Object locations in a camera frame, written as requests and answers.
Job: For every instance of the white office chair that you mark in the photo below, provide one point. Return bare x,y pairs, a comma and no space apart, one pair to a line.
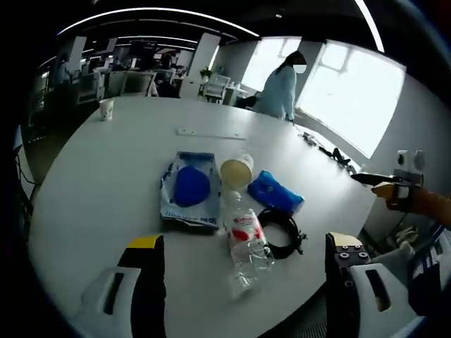
215,88

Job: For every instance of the blue face mask package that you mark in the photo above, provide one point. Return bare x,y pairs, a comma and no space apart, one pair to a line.
190,190

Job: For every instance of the white flat table strip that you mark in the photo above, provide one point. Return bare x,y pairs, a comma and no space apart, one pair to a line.
211,134

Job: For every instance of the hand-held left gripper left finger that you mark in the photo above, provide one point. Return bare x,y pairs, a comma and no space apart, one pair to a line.
148,281

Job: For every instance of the white pillar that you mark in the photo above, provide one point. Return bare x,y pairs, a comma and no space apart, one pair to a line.
202,53

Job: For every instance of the clear cup with yellowish lid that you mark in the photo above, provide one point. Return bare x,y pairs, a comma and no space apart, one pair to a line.
236,172

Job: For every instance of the white office desk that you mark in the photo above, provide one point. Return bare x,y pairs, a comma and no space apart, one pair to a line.
135,82

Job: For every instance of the white table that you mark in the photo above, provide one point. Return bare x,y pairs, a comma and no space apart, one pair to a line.
105,176

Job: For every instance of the clear plastic water bottle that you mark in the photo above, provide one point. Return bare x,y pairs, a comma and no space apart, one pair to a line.
245,229

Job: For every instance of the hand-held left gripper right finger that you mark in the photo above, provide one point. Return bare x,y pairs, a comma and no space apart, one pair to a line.
343,281

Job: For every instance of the white paper cup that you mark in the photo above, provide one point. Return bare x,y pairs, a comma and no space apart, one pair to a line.
106,110

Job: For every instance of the bright window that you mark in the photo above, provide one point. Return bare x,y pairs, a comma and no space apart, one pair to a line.
352,102

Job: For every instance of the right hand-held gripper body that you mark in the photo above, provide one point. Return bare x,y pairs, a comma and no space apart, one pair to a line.
408,165

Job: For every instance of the blue plastic packet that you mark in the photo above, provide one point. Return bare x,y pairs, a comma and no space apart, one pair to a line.
275,192

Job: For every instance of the potted green plant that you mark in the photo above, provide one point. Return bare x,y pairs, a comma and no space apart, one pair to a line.
206,73

